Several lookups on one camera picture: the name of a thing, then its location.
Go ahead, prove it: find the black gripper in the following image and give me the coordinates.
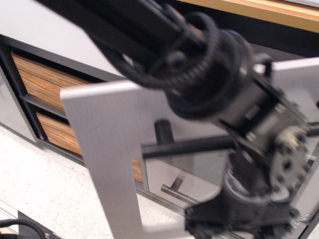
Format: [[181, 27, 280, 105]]
[[184, 174, 300, 239]]

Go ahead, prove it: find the black oven door handle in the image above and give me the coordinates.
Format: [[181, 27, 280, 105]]
[[141, 119, 319, 158]]

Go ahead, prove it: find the grey oven door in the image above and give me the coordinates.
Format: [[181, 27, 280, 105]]
[[61, 58, 319, 239]]

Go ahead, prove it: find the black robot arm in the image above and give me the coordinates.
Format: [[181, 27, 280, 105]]
[[42, 0, 310, 239]]

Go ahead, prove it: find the grey bottom drawer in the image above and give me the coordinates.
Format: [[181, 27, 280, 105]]
[[131, 153, 226, 214]]

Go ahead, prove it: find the lower wood-pattern storage bin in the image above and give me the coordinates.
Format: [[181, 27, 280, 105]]
[[36, 112, 82, 156]]

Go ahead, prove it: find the wood-pattern storage bin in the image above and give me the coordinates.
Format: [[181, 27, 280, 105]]
[[11, 52, 89, 112], [36, 112, 82, 156]]

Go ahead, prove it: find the wooden countertop edge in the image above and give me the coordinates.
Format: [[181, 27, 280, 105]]
[[185, 0, 319, 33]]

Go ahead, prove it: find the upper wood-pattern storage bin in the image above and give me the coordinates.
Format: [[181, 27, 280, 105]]
[[11, 52, 89, 112]]

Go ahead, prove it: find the white toy kitchen cabinet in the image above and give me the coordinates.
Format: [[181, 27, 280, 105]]
[[0, 0, 140, 170]]

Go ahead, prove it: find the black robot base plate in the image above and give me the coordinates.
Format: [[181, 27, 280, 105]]
[[16, 210, 63, 239]]

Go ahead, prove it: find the black braided cable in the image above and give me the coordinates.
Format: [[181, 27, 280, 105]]
[[0, 218, 48, 239]]

